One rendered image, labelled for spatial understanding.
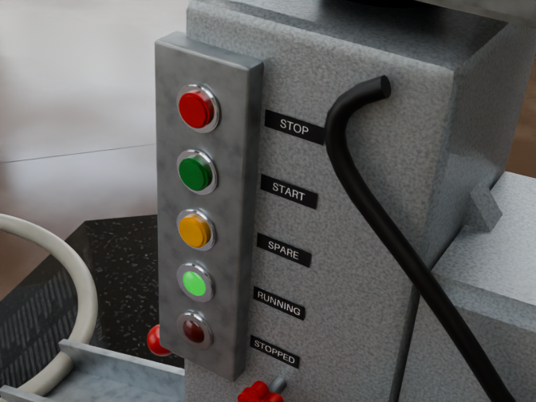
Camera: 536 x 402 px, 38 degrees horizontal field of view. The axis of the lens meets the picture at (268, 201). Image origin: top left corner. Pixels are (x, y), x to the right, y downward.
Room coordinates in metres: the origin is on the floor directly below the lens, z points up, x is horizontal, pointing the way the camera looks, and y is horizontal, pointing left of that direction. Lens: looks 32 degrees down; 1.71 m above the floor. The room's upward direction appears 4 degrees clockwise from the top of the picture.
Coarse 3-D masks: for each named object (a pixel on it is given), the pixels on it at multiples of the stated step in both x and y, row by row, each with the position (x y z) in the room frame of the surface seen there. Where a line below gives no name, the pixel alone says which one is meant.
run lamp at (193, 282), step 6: (186, 276) 0.49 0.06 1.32; (192, 276) 0.48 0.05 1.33; (198, 276) 0.48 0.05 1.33; (186, 282) 0.49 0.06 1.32; (192, 282) 0.48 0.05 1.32; (198, 282) 0.48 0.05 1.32; (186, 288) 0.49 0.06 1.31; (192, 288) 0.48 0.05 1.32; (198, 288) 0.48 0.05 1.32; (204, 288) 0.48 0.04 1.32; (198, 294) 0.48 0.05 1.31
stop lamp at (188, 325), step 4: (184, 324) 0.49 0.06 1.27; (188, 324) 0.49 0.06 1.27; (192, 324) 0.49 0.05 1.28; (196, 324) 0.48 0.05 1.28; (184, 328) 0.49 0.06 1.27; (188, 328) 0.48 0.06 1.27; (192, 328) 0.48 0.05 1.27; (196, 328) 0.48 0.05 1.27; (200, 328) 0.48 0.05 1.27; (184, 332) 0.49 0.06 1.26; (188, 332) 0.48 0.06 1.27; (192, 332) 0.48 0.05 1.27; (196, 332) 0.48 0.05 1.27; (200, 332) 0.48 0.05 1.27; (188, 336) 0.48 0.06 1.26; (192, 336) 0.48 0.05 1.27; (196, 336) 0.48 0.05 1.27; (200, 336) 0.48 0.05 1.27; (192, 340) 0.48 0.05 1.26; (196, 340) 0.48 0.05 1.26; (200, 340) 0.48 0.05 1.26
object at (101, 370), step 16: (64, 352) 0.82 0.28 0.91; (80, 352) 0.80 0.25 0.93; (96, 352) 0.79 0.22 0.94; (112, 352) 0.78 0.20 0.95; (80, 368) 0.80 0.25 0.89; (96, 368) 0.79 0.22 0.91; (112, 368) 0.77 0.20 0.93; (128, 368) 0.76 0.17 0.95; (144, 368) 0.74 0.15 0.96; (160, 368) 0.73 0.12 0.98; (176, 368) 0.73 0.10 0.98; (64, 384) 0.78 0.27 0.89; (80, 384) 0.77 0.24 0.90; (96, 384) 0.77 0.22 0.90; (112, 384) 0.76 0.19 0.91; (128, 384) 0.76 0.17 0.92; (144, 384) 0.74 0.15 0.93; (160, 384) 0.73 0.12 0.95; (176, 384) 0.72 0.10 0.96; (16, 400) 0.71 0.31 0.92; (32, 400) 0.69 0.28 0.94; (48, 400) 0.69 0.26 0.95; (64, 400) 0.74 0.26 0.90; (80, 400) 0.74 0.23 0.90; (96, 400) 0.73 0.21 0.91; (112, 400) 0.73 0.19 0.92; (128, 400) 0.72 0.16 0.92; (144, 400) 0.72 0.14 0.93; (160, 400) 0.72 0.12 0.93; (176, 400) 0.71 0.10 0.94
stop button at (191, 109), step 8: (184, 96) 0.49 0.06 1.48; (192, 96) 0.48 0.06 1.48; (200, 96) 0.48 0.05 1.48; (184, 104) 0.49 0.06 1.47; (192, 104) 0.48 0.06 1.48; (200, 104) 0.48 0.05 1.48; (208, 104) 0.48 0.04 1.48; (184, 112) 0.49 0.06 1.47; (192, 112) 0.48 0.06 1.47; (200, 112) 0.48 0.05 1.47; (208, 112) 0.48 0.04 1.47; (184, 120) 0.49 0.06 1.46; (192, 120) 0.48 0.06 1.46; (200, 120) 0.48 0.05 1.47; (208, 120) 0.48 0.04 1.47
